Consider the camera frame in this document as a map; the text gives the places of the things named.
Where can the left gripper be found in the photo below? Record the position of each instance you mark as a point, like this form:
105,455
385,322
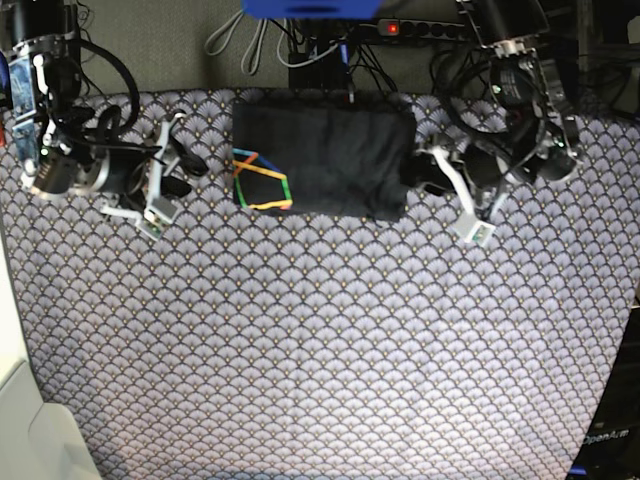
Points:
476,177

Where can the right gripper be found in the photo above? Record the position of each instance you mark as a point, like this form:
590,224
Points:
134,182

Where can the dark grey T-shirt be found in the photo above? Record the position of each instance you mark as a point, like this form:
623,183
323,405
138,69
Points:
325,160

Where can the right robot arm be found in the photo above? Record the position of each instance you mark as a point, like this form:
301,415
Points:
64,148

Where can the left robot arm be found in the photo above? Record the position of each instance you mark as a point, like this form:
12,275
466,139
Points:
540,139

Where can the fan-patterned table cloth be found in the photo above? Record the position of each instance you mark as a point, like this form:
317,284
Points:
308,346

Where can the black power strip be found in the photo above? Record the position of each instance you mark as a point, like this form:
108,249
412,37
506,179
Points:
418,30

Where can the white plastic bin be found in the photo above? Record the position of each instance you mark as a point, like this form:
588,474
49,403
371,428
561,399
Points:
39,440

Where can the black OpenArm box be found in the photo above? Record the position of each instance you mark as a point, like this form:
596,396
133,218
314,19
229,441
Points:
610,449

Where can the blue vertical post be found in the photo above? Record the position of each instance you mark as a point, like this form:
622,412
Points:
344,65

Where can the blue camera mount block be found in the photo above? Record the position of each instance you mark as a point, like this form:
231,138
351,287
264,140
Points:
311,9

